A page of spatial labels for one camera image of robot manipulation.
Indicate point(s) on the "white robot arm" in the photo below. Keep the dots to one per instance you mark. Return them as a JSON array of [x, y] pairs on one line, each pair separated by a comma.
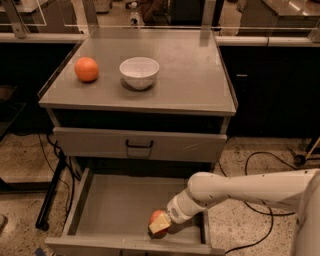
[[296, 191]]

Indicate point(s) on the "open grey middle drawer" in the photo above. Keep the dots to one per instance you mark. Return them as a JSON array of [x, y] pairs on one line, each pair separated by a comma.
[[110, 218]]

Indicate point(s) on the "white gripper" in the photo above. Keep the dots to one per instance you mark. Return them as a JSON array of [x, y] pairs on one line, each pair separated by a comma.
[[175, 209]]

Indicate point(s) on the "white ceramic bowl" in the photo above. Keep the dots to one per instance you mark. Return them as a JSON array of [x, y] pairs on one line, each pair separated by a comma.
[[139, 72]]

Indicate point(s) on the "white horizontal rail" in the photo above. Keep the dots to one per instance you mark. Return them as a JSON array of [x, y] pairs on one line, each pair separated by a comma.
[[220, 40]]

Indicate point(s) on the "closed grey upper drawer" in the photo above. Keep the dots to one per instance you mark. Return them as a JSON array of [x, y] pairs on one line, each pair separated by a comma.
[[168, 146]]

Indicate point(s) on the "grey drawer cabinet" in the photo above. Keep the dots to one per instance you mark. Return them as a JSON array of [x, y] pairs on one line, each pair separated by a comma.
[[190, 95]]

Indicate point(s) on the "black caster wheel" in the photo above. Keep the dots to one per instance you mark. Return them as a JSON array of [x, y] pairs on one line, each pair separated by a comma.
[[299, 159]]

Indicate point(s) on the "orange fruit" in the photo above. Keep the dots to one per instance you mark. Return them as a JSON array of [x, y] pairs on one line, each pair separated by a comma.
[[86, 69]]

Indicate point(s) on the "black table leg frame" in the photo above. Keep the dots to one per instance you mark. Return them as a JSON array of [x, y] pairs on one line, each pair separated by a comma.
[[42, 220]]

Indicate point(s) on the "black drawer handle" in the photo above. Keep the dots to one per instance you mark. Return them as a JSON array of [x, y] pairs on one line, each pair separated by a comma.
[[146, 146]]

